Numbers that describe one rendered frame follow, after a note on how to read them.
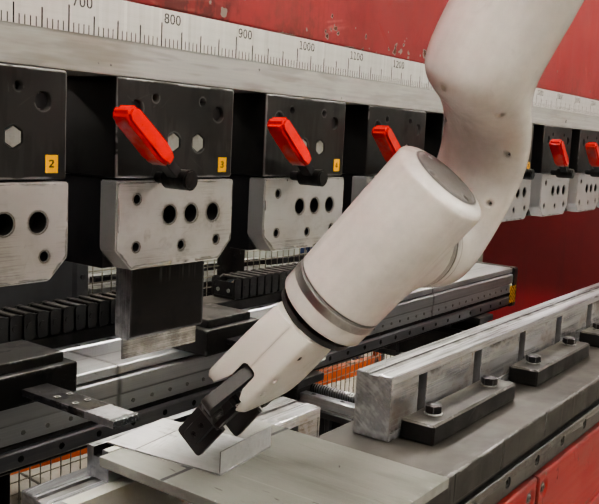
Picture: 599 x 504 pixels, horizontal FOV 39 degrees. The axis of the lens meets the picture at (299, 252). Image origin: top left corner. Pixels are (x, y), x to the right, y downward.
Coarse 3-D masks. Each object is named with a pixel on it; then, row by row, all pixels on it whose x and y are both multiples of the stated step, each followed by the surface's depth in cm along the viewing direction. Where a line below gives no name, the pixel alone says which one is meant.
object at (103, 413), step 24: (0, 360) 93; (24, 360) 94; (48, 360) 97; (72, 360) 99; (0, 384) 91; (24, 384) 93; (48, 384) 95; (72, 384) 99; (0, 408) 91; (72, 408) 88; (96, 408) 88; (120, 408) 88
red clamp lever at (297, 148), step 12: (276, 120) 83; (288, 120) 83; (276, 132) 83; (288, 132) 83; (288, 144) 84; (300, 144) 85; (288, 156) 86; (300, 156) 85; (300, 168) 88; (312, 168) 88; (300, 180) 89; (312, 180) 88; (324, 180) 88
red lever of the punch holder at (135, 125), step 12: (120, 108) 67; (132, 108) 67; (120, 120) 67; (132, 120) 67; (144, 120) 67; (132, 132) 68; (144, 132) 68; (156, 132) 69; (144, 144) 68; (156, 144) 69; (144, 156) 70; (156, 156) 69; (168, 156) 70; (168, 168) 71; (156, 180) 74; (168, 180) 73; (180, 180) 72; (192, 180) 72
